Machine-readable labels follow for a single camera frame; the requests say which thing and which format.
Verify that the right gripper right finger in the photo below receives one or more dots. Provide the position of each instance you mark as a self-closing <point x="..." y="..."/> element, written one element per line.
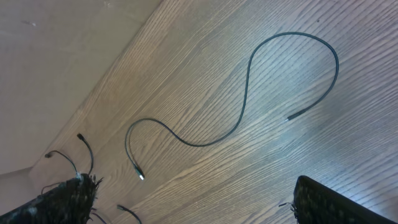
<point x="315" y="203"/>

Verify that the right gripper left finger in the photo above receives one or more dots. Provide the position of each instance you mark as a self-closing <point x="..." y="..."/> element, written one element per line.
<point x="70" y="202"/>

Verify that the cardboard box wall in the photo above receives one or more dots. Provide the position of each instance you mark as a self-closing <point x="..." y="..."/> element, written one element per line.
<point x="53" y="53"/>

